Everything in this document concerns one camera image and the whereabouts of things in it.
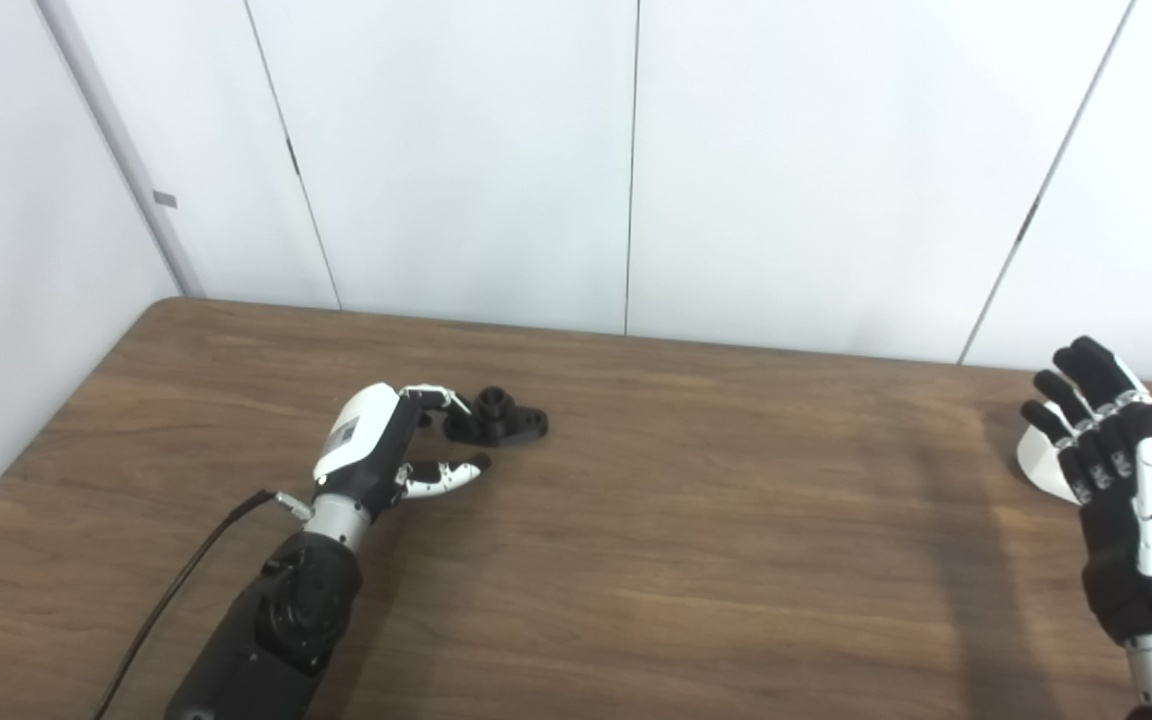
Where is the grey wall corner post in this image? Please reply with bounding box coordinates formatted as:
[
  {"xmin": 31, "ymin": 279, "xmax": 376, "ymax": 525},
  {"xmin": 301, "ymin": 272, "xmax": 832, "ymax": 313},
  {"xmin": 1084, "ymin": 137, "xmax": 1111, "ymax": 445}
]
[{"xmin": 36, "ymin": 0, "xmax": 205, "ymax": 298}]

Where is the black plastic holder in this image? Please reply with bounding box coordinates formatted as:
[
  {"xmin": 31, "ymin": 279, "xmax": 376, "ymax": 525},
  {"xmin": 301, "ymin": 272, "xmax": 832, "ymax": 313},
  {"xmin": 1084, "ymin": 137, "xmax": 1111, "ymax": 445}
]
[{"xmin": 443, "ymin": 388, "xmax": 550, "ymax": 447}]

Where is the round white plastic piece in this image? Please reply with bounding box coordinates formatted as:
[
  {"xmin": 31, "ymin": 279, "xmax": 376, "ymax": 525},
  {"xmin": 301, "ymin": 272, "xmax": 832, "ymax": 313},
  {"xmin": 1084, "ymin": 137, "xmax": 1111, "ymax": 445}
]
[{"xmin": 1016, "ymin": 425, "xmax": 1083, "ymax": 504}]

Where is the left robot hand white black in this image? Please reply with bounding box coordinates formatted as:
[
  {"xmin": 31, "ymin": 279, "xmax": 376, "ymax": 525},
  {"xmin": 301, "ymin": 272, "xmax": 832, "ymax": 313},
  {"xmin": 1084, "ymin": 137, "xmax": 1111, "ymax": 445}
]
[{"xmin": 312, "ymin": 382, "xmax": 492, "ymax": 516}]

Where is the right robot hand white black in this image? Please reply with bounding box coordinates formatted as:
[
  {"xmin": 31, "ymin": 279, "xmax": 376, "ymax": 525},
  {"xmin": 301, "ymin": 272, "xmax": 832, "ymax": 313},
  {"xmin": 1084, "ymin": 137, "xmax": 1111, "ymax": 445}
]
[{"xmin": 1020, "ymin": 335, "xmax": 1152, "ymax": 646}]

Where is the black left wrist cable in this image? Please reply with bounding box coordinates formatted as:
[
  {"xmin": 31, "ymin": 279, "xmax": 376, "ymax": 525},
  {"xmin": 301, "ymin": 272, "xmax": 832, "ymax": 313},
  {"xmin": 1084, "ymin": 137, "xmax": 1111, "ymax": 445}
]
[{"xmin": 91, "ymin": 488, "xmax": 315, "ymax": 720}]

